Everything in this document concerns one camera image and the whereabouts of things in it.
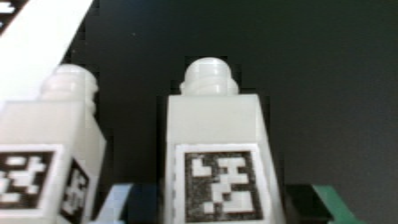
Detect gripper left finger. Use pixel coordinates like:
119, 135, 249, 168
87, 183, 158, 224

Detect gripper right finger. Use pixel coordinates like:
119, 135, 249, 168
284, 184, 368, 224

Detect white leg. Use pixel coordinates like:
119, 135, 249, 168
164, 57, 286, 224
0, 64, 105, 224

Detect white right fence bar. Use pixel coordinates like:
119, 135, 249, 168
0, 0, 94, 101

